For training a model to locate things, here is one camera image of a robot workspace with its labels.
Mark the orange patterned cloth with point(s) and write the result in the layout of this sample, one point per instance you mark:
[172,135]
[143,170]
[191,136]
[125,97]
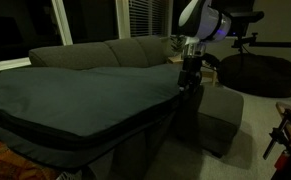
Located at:
[5,163]

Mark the green leafy houseplant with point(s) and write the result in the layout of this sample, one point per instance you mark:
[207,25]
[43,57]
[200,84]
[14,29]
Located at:
[177,45]

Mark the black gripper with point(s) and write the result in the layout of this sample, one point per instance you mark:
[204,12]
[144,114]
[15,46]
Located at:
[192,65]

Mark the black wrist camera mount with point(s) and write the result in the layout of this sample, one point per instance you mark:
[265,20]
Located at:
[211,60]

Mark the small red item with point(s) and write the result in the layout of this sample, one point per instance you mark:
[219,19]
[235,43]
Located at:
[281,160]

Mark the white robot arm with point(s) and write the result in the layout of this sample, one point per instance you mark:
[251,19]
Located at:
[205,20]

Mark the black boom stand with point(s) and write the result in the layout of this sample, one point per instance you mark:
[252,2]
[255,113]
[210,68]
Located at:
[251,40]

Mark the dark round bean bag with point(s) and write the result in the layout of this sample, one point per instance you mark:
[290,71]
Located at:
[261,76]

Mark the black bar clamp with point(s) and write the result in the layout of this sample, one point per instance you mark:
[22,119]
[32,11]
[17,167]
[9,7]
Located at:
[278,135]

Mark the small wooden side table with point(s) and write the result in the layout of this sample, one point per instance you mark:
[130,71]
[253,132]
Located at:
[210,78]

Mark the cream carpet rug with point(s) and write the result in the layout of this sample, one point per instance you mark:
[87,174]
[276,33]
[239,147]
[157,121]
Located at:
[251,133]

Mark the slatted window blinds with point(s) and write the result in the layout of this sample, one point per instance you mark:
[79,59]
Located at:
[145,16]

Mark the white window frame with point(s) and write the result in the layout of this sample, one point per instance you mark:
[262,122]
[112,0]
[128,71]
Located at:
[5,65]

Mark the grey fabric sofa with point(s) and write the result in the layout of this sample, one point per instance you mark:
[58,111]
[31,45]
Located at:
[85,53]

